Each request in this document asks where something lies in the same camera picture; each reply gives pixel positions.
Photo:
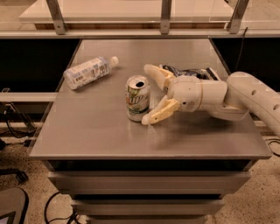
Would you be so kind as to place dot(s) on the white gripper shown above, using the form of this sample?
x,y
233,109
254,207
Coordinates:
x,y
186,93

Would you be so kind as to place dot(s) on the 7up soda can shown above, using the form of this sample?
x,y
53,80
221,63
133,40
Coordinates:
x,y
137,96

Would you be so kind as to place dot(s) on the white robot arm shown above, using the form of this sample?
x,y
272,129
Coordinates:
x,y
231,99

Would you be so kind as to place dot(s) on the blue chip bag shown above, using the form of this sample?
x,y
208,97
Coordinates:
x,y
203,73

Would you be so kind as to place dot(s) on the clear plastic water bottle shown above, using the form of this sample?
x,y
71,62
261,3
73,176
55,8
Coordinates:
x,y
78,76

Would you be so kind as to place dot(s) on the black chair base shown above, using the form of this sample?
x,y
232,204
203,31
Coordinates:
x,y
20,176

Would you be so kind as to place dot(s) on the metal railing frame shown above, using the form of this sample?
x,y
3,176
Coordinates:
x,y
121,19

